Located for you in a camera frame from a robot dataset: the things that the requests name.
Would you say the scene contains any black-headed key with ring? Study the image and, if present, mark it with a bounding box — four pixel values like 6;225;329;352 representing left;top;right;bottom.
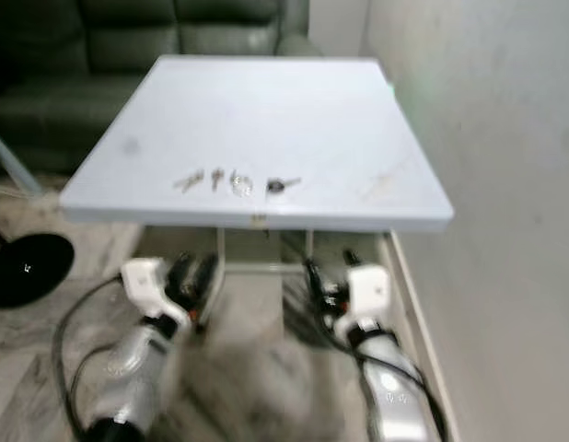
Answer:
266;177;302;194

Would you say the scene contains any black round stand base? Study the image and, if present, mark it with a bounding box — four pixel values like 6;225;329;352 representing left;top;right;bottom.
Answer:
0;232;76;310

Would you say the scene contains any white square table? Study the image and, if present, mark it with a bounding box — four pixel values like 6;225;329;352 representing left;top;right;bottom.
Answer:
59;54;457;234

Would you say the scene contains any slanted grey metal bar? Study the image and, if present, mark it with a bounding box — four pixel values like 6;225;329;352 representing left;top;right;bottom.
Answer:
0;129;39;200

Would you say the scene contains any dark green leather sofa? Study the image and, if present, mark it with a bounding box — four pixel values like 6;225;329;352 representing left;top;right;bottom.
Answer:
0;0;324;178

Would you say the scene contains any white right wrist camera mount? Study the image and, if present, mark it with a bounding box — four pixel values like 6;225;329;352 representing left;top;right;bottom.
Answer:
346;264;392;323

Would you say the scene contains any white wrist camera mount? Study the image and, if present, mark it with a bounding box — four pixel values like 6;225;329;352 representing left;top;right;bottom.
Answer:
346;264;392;323
122;257;192;325

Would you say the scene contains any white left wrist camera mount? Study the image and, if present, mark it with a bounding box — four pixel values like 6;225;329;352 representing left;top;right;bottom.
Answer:
122;257;192;325

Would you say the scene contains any white metal table frame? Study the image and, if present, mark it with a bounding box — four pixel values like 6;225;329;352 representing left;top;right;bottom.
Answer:
215;228;398;305

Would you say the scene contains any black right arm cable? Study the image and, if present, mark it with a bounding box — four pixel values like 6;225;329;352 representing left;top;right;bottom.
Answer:
312;299;451;442

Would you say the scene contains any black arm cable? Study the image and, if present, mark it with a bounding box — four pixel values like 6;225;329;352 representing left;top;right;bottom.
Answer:
312;299;451;442
52;275;131;442

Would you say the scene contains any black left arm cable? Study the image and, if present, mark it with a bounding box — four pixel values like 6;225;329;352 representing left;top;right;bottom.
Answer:
52;275;131;442

